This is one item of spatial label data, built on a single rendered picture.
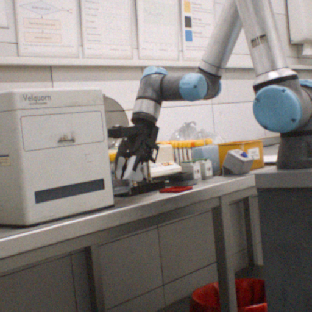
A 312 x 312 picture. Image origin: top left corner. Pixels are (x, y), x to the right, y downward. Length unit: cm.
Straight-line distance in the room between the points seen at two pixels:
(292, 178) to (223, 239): 41
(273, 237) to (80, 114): 62
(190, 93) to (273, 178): 31
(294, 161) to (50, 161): 64
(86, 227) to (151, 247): 126
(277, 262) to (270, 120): 40
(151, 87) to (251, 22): 34
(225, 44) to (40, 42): 78
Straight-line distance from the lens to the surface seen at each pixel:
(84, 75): 237
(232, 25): 171
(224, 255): 190
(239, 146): 208
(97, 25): 245
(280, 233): 164
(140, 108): 165
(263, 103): 149
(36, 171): 134
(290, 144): 163
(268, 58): 152
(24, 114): 132
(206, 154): 202
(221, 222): 188
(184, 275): 284
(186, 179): 182
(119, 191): 154
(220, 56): 172
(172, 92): 164
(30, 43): 220
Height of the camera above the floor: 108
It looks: 3 degrees down
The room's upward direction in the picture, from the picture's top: 6 degrees counter-clockwise
